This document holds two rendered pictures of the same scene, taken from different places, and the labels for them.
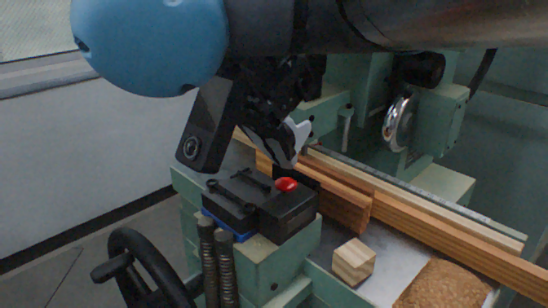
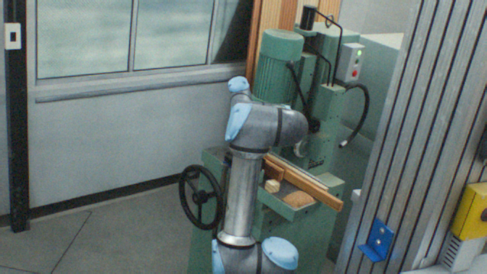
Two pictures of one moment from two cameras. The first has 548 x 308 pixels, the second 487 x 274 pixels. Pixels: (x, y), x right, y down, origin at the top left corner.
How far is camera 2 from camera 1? 1.70 m
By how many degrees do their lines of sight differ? 7
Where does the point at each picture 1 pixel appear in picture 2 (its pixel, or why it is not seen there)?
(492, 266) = (317, 193)
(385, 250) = (285, 187)
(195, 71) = not seen: hidden behind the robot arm
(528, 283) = (325, 198)
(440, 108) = (317, 141)
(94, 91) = (127, 100)
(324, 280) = (261, 192)
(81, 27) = not seen: hidden behind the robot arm
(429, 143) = (313, 155)
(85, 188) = (103, 167)
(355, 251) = (272, 182)
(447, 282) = (299, 193)
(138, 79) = not seen: hidden behind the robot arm
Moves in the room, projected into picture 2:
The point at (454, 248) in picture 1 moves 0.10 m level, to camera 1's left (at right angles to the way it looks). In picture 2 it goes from (308, 188) to (284, 185)
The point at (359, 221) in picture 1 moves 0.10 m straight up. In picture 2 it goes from (277, 176) to (282, 156)
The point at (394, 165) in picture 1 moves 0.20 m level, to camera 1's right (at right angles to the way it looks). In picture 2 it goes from (301, 164) to (343, 172)
